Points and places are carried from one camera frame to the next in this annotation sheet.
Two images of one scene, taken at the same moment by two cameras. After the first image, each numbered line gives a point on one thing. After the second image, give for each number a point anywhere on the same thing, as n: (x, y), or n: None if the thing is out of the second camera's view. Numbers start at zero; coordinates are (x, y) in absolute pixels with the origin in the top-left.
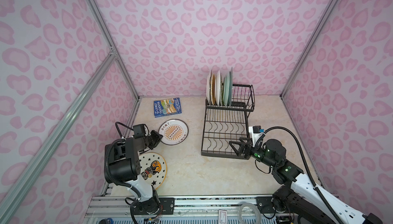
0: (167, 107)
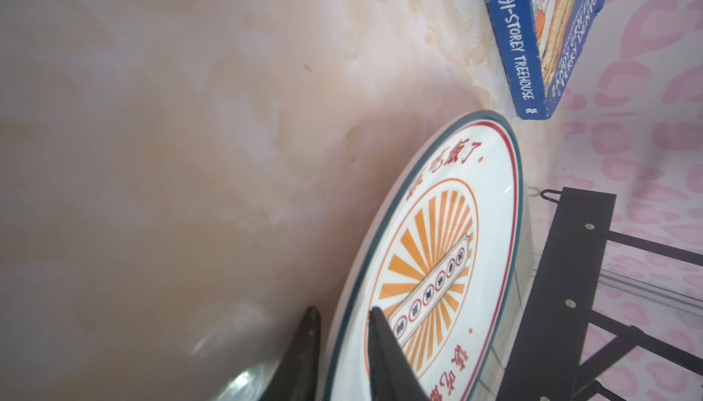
0: (541, 15)
